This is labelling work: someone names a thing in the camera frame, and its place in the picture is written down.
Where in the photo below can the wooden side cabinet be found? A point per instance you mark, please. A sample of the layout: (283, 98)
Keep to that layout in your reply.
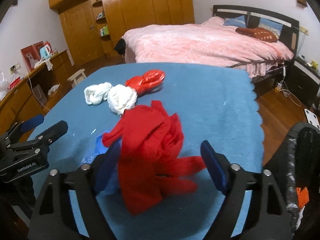
(39, 91)

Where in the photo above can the white tissue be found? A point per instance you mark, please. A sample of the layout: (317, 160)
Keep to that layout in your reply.
(96, 94)

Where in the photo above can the black bedside table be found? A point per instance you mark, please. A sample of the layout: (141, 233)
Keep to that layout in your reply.
(303, 82)

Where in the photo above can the black bed headboard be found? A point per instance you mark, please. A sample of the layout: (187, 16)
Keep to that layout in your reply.
(289, 34)

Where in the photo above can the black trash bin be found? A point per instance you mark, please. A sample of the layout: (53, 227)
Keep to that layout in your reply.
(295, 164)

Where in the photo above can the red cloth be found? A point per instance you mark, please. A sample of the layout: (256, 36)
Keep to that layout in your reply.
(149, 168)

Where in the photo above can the light blue kettle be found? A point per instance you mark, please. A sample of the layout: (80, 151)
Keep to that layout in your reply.
(46, 52)

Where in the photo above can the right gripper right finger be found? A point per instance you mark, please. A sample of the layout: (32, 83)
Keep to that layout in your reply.
(267, 216)

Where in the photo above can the white paper ball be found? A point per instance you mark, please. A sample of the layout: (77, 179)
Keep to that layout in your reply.
(121, 98)

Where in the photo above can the black garment on bed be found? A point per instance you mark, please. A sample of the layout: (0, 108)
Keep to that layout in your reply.
(120, 47)

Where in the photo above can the orange trash in bin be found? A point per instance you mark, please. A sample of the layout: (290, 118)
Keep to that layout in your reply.
(302, 196)

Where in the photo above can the right blue pillow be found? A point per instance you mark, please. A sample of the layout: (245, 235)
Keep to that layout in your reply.
(271, 26)

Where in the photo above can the left blue pillow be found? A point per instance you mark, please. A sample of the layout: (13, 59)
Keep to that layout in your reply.
(236, 22)

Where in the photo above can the bed with pink blanket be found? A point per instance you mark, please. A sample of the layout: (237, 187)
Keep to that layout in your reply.
(210, 43)

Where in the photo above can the blue pillow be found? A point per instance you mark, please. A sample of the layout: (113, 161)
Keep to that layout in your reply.
(236, 22)
(271, 26)

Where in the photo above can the wooden wardrobe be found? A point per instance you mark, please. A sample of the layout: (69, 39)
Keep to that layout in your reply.
(93, 27)

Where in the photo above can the yellow plush toy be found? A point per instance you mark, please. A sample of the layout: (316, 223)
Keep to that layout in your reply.
(314, 65)

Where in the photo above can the white bathroom scale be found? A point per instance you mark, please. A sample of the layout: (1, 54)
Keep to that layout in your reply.
(312, 118)

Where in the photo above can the small white wooden stool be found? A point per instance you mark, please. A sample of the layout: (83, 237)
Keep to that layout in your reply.
(77, 77)

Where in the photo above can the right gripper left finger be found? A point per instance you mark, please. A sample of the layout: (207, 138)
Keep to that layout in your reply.
(53, 216)

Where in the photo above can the blue plastic wrapper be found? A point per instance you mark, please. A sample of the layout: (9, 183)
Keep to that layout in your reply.
(104, 161)

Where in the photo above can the red plastic bag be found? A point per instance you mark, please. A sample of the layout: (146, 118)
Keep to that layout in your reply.
(146, 82)

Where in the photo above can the red framed picture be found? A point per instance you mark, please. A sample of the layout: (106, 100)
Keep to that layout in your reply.
(31, 55)

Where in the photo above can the brown dotted pillow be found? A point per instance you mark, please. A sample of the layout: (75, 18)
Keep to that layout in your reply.
(258, 33)

